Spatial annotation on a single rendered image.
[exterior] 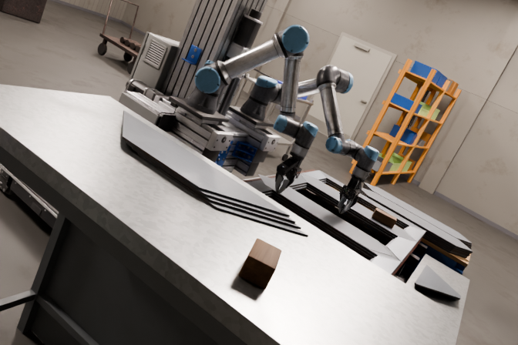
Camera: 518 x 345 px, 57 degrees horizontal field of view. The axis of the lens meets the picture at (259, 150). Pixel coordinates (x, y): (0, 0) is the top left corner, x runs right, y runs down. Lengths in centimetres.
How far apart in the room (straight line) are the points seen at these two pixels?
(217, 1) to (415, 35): 808
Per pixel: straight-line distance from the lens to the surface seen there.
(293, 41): 207
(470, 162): 993
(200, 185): 124
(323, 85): 238
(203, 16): 258
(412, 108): 769
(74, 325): 207
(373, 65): 1040
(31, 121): 134
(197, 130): 225
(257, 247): 99
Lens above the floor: 150
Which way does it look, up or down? 13 degrees down
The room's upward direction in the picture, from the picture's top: 25 degrees clockwise
